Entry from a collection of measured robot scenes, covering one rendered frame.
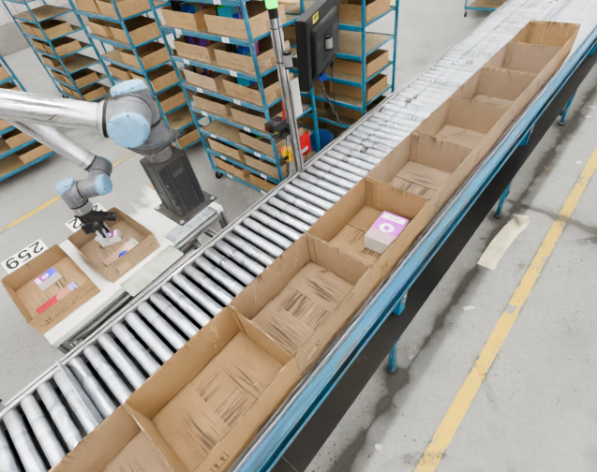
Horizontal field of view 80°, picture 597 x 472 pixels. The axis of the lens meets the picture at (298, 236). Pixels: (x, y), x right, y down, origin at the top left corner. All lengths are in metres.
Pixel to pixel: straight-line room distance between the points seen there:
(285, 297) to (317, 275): 0.15
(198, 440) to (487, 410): 1.46
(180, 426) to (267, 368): 0.30
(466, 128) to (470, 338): 1.17
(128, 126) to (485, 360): 2.08
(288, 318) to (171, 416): 0.47
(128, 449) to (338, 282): 0.85
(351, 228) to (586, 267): 1.74
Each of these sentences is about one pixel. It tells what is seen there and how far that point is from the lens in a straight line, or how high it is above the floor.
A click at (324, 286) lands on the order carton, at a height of 0.89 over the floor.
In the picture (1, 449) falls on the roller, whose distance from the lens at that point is 1.77.
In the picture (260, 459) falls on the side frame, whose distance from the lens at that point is 1.14.
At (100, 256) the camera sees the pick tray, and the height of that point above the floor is 0.76.
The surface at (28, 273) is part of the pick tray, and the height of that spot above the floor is 0.79.
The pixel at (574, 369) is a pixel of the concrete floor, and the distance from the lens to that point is 2.44.
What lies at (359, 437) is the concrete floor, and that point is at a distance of 2.06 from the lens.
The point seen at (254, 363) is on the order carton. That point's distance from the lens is 1.25.
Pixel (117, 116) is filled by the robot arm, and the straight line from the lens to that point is 1.59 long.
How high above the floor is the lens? 2.00
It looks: 46 degrees down
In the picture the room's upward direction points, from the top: 12 degrees counter-clockwise
